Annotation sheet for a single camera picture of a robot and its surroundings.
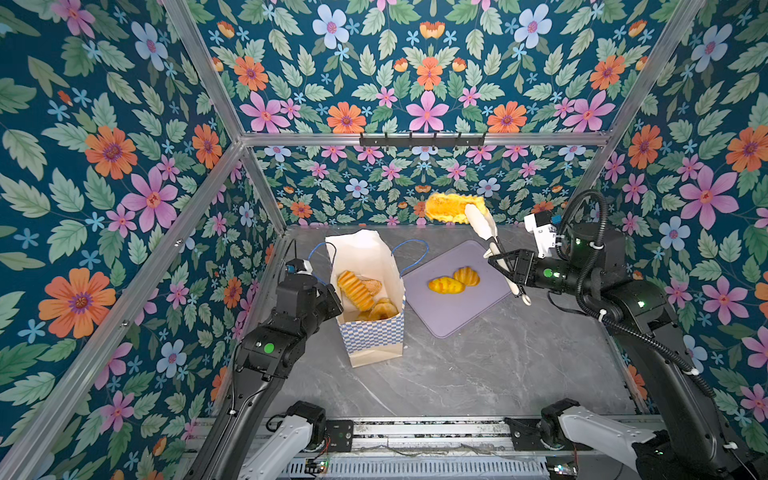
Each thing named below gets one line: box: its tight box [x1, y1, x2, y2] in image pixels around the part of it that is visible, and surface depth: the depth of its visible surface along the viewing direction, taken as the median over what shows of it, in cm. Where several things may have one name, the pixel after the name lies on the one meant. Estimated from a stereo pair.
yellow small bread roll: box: [428, 276, 466, 294], surface depth 101 cm
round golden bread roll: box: [361, 278, 383, 296], surface depth 100 cm
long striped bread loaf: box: [337, 270, 375, 311], surface depth 93 cm
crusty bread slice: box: [425, 193, 488, 223], surface depth 66 cm
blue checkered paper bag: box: [325, 230, 405, 368], surface depth 84 cm
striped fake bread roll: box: [453, 266, 480, 287], surface depth 103 cm
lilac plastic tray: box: [402, 240, 512, 339], surface depth 98 cm
